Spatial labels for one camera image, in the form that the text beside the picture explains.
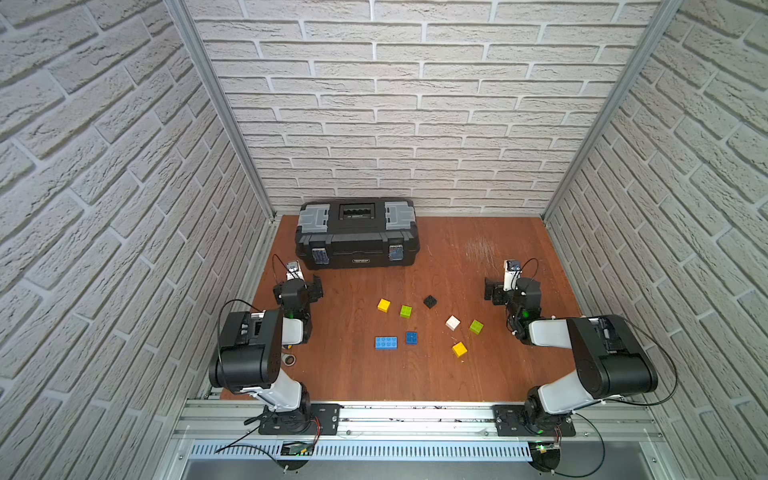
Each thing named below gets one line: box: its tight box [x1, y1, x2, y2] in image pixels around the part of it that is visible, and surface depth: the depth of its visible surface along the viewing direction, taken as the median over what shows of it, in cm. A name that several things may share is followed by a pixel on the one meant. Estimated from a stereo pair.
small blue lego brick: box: [406, 332, 419, 346], surface depth 87 cm
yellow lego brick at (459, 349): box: [452, 341, 468, 358], surface depth 86 cm
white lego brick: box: [445, 315, 461, 332], surface depth 91 cm
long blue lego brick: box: [375, 336, 398, 351], surface depth 87 cm
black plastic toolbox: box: [295, 198, 420, 269], surface depth 96 cm
